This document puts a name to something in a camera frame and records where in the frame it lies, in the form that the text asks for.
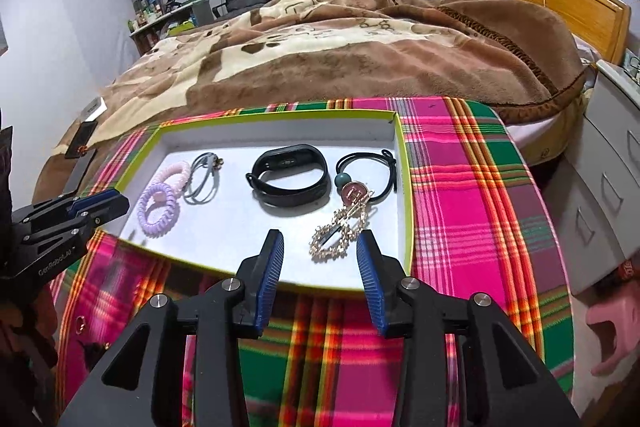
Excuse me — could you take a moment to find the black hair tie with beads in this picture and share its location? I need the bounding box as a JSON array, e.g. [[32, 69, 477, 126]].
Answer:
[[334, 148, 399, 204]]

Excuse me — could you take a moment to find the grey elastic hair tie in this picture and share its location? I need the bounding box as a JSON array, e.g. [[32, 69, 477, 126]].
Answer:
[[182, 150, 226, 206]]

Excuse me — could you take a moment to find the white card on bed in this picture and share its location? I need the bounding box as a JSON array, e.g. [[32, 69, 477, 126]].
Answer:
[[79, 96, 107, 122]]

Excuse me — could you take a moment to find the grey desk shelf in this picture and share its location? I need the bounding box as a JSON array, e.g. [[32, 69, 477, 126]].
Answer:
[[129, 0, 215, 55]]

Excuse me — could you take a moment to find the pink plastic stool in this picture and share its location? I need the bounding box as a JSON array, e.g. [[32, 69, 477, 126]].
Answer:
[[586, 281, 639, 376]]

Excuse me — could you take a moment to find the black smart wristband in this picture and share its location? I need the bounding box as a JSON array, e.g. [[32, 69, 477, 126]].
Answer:
[[245, 144, 331, 208]]

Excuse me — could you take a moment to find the white bedside drawer cabinet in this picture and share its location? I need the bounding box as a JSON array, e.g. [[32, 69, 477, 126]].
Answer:
[[544, 61, 639, 295]]

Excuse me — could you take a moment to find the person left hand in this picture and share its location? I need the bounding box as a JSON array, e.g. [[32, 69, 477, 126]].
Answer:
[[1, 287, 58, 426]]

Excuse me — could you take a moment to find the yellow-green shallow box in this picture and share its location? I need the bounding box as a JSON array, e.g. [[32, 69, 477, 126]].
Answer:
[[106, 109, 414, 293]]

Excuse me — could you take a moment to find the black phone with red charm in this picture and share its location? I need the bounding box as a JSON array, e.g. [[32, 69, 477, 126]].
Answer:
[[64, 120, 98, 159]]

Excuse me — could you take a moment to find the purple spiral hair tie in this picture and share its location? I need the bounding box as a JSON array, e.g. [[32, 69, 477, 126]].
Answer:
[[135, 182, 181, 239]]

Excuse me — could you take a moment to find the brown plush blanket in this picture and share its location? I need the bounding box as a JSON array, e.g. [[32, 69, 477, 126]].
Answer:
[[31, 0, 587, 203]]

